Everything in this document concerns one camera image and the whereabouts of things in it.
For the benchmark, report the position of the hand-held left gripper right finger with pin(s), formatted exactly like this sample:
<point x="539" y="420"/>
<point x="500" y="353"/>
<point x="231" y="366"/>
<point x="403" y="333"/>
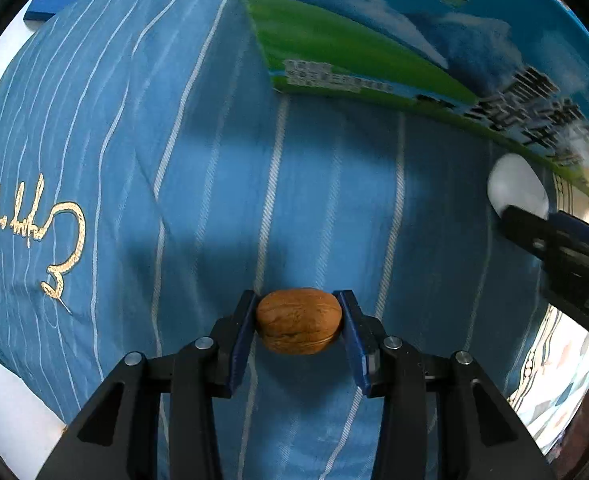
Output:
<point x="354" y="340"/>

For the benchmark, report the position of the printed cardboard box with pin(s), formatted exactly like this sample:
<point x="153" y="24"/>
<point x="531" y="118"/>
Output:
<point x="374" y="20"/>

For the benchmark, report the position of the brown walnut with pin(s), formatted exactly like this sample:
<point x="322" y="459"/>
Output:
<point x="299" y="320"/>

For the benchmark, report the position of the small white case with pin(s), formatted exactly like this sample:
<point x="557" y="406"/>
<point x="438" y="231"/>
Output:
<point x="516" y="185"/>

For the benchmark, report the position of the orange blue checkered cloth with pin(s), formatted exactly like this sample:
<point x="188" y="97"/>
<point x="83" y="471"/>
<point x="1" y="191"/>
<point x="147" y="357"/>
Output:
<point x="554" y="400"/>

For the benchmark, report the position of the blue striped blanket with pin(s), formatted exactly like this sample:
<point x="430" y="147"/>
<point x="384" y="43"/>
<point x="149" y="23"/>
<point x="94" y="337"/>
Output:
<point x="324" y="185"/>

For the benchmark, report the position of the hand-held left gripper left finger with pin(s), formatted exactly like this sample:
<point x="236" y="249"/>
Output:
<point x="244" y="330"/>

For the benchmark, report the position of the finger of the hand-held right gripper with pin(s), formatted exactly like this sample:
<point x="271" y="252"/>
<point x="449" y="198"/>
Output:
<point x="584" y="235"/>
<point x="529" y="230"/>

